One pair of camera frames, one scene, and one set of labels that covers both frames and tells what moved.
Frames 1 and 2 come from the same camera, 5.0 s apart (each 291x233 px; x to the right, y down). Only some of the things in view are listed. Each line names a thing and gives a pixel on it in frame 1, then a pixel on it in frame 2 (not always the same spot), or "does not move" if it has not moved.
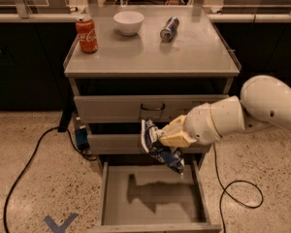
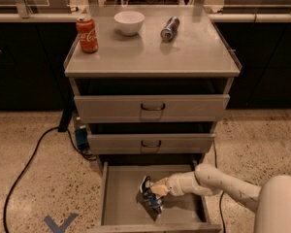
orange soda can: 86,34 does not move
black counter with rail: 28,51 does not move
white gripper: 200,124 → 176,183
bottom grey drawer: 151,197 does not move
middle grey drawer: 130,143 does not move
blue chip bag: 169,153 → 148,198
